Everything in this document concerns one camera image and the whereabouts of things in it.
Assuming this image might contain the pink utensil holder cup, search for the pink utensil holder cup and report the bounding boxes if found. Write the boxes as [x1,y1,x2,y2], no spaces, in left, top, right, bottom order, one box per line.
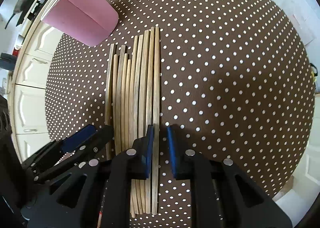
[41,0,119,47]

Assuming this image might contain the brown polka dot tablecloth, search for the brown polka dot tablecloth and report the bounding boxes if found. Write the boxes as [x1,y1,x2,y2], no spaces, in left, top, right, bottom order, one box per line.
[45,0,315,227]

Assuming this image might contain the red container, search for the red container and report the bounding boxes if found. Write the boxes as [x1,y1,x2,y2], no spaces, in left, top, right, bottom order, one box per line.
[12,48,20,57]

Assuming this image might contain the wooden chopstick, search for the wooden chopstick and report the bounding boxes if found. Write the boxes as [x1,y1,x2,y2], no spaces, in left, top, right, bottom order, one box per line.
[145,26,155,214]
[112,54,118,154]
[115,45,126,154]
[129,36,139,218]
[104,43,116,160]
[124,59,131,149]
[138,29,150,213]
[132,35,144,214]
[120,54,128,151]
[151,26,160,216]

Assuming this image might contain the cream lower kitchen cabinets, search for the cream lower kitchen cabinets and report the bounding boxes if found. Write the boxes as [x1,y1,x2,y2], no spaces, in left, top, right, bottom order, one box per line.
[8,0,63,161]

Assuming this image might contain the black knife block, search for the black knife block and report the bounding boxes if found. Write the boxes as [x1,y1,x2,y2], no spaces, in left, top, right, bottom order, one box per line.
[0,52,17,71]

